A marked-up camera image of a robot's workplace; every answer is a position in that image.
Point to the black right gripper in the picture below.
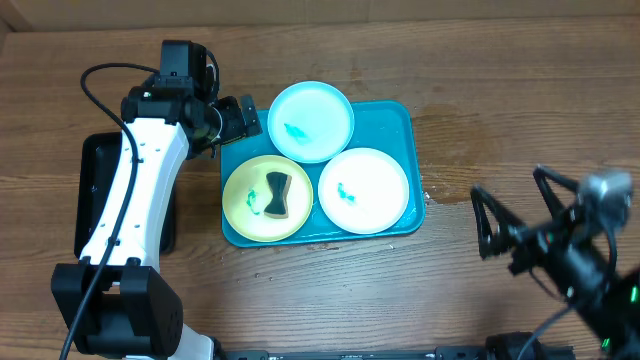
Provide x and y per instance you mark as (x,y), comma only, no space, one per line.
(551,242)

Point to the teal plastic tray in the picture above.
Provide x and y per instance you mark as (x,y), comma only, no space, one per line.
(384,125)

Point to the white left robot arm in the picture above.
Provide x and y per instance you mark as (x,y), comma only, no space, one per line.
(113,299)

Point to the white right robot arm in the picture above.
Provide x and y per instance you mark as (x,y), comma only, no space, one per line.
(610,308)

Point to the yellow plate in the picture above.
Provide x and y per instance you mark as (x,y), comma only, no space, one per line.
(246,194)

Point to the pink plate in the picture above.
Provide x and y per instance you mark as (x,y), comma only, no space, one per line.
(363,191)

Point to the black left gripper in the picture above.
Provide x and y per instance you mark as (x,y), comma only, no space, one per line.
(232,127)

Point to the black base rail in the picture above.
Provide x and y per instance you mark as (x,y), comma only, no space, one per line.
(439,353)

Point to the light blue plate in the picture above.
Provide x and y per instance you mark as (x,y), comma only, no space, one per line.
(310,122)

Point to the black plastic tray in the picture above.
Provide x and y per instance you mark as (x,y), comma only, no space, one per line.
(100,157)

